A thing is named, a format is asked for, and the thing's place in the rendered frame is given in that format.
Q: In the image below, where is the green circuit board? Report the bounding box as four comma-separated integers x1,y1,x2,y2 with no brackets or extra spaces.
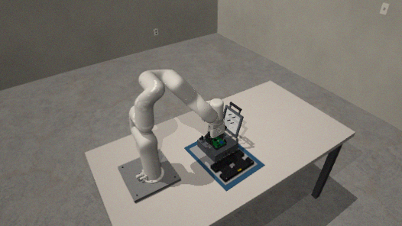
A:
212,137,226,148

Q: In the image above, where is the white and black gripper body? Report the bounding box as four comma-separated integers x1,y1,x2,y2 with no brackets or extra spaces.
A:
208,119,225,138

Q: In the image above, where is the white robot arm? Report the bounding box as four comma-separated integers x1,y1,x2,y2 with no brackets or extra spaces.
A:
129,69,224,183

